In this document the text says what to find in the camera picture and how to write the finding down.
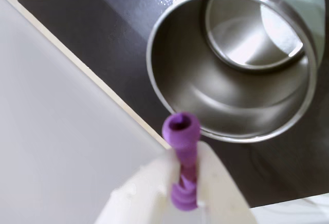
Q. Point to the black table mat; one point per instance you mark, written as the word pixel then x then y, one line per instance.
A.
pixel 108 28

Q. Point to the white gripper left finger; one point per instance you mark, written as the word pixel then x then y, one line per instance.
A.
pixel 144 193

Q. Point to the pale green steel mug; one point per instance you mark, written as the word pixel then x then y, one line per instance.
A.
pixel 231 62

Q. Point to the purple pen grip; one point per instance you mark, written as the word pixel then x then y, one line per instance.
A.
pixel 183 154

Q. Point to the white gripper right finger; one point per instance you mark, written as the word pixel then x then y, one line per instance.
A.
pixel 221 190

